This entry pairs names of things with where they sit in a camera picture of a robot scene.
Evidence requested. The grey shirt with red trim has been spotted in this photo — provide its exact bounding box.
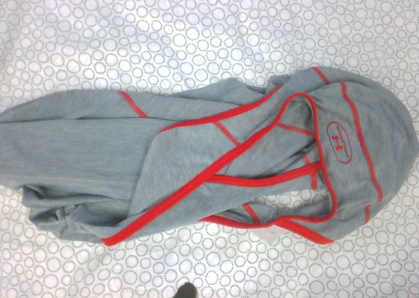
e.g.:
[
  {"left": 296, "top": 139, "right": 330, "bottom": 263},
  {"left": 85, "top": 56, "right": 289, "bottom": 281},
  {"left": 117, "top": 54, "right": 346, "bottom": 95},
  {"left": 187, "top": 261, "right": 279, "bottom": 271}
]
[{"left": 0, "top": 65, "right": 419, "bottom": 246}]

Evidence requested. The white circle-patterned bed cover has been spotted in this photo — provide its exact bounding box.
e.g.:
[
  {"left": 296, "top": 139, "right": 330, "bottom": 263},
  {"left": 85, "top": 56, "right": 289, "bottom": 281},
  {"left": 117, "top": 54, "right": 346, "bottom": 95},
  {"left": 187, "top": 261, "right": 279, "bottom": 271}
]
[{"left": 0, "top": 0, "right": 419, "bottom": 298}]

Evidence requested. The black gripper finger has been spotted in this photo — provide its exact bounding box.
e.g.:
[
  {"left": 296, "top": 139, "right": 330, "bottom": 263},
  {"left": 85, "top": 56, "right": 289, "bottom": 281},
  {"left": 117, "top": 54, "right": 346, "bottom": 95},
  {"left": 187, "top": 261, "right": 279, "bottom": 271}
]
[{"left": 176, "top": 282, "right": 198, "bottom": 298}]

